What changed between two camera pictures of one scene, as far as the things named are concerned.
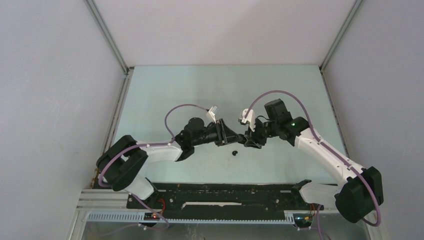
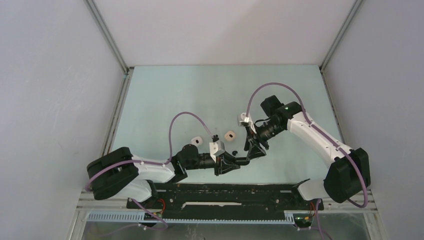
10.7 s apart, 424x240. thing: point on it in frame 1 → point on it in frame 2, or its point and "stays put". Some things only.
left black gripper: x=224 y=135 → x=227 y=162
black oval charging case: x=242 y=139 → x=242 y=161
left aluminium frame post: x=107 y=37 stays put
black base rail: x=221 y=201 stays put
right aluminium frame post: x=356 y=4 stays put
